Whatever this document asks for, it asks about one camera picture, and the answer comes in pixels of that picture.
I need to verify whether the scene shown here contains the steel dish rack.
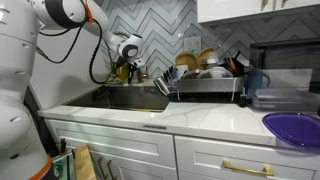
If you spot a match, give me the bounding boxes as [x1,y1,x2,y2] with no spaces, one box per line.
[168,73,246,103]

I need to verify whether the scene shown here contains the blue tinted pitcher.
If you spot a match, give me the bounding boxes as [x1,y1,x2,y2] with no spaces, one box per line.
[246,65,271,98]

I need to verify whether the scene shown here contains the black cookware piece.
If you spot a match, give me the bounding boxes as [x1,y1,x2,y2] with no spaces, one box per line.
[224,49,246,78]

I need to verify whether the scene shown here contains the yellow cloth draped over faucet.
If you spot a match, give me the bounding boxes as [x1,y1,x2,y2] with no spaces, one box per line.
[116,62,131,81]

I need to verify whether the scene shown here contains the white drawer front without handle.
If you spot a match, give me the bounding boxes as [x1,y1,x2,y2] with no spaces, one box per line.
[45,118,177,168]

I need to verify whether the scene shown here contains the small black bottle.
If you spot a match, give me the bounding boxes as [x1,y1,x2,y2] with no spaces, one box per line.
[237,86,249,109]

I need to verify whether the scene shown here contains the white bowl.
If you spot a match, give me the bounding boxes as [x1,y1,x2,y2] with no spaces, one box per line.
[199,65,234,80]

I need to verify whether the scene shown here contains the purple plastic bowl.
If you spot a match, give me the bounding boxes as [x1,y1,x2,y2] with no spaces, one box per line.
[261,111,320,150]

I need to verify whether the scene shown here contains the steel cutlery cup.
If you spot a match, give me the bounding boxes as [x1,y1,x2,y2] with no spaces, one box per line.
[153,75,172,97]

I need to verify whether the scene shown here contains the round wooden plate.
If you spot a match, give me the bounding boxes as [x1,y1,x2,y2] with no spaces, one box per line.
[196,46,216,70]
[174,51,200,71]

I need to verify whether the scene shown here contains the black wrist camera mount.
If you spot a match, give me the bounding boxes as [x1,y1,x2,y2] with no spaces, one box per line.
[114,56,128,70]

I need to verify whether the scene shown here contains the stainless steel sink basin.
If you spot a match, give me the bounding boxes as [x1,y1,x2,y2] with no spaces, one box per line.
[64,84,171,113]

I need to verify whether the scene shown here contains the white wall outlet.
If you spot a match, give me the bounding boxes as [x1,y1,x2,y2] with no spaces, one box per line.
[183,35,203,56]

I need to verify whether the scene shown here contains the dark translucent water dispenser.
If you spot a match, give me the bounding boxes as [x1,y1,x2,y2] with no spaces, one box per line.
[248,37,320,95]

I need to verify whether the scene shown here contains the clear plastic storage containers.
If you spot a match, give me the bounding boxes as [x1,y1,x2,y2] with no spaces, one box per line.
[251,87,320,113]

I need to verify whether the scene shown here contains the wooden cutting board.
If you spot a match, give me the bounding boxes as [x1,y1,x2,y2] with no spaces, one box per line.
[72,143,98,180]

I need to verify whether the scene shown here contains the white mug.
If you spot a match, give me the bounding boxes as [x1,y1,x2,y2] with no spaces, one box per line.
[174,64,190,80]

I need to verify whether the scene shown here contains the clear baby bottle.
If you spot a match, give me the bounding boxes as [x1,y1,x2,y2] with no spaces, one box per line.
[206,51,220,68]

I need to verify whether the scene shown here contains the white drawer front with handle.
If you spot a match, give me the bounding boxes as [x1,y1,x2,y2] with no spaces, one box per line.
[174,135,320,180]

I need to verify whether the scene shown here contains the gold drawer handle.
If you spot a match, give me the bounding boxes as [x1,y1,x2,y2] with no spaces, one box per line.
[222,159,275,177]

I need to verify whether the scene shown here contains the brass faucet handle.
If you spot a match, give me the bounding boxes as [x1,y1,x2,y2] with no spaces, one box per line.
[136,65,151,84]

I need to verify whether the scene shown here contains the brass spring kitchen faucet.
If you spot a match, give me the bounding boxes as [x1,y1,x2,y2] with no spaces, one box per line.
[109,30,132,81]

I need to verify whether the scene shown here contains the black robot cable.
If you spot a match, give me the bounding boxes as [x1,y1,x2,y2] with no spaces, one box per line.
[35,18,118,85]

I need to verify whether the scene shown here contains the white upper cabinet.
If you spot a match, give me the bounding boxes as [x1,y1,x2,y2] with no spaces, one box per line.
[196,0,320,25]

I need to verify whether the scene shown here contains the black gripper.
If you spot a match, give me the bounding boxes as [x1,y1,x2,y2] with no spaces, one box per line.
[126,63,139,85]

